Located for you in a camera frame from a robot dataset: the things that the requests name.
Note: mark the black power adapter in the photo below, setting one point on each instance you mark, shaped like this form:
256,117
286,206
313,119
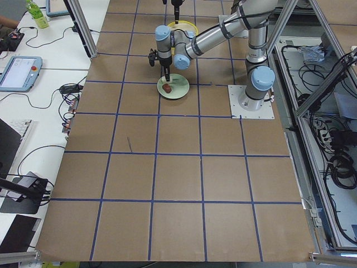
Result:
70,88

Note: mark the brown bun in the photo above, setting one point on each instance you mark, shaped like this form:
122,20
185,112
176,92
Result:
167,88

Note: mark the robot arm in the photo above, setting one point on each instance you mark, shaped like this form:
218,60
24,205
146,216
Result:
178,47

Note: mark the aluminium frame post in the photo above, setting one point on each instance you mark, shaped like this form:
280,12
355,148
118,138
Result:
81,25

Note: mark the green plate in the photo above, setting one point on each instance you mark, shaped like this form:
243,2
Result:
179,90

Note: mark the green drink bottle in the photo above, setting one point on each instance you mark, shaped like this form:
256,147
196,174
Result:
37,15

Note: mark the yellow steamer layer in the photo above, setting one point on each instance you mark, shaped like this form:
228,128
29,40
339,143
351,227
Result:
183,25

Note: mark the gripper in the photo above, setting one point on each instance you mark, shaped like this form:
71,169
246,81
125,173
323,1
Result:
176,10
165,62

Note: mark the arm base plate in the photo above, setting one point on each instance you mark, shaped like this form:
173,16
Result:
242,107
232,26

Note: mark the white keyboard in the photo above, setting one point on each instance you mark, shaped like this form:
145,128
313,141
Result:
23,127

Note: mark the blue teach pendant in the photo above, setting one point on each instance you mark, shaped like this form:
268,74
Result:
56,8
20,74

